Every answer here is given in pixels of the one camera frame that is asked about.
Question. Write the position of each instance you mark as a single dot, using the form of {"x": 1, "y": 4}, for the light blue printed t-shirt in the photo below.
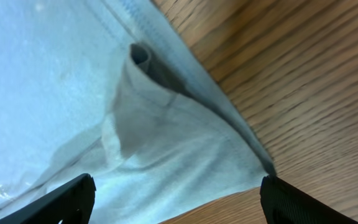
{"x": 108, "y": 88}

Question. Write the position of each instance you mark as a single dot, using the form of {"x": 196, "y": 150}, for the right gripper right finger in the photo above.
{"x": 283, "y": 203}

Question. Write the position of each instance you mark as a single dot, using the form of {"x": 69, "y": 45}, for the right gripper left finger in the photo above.
{"x": 71, "y": 203}

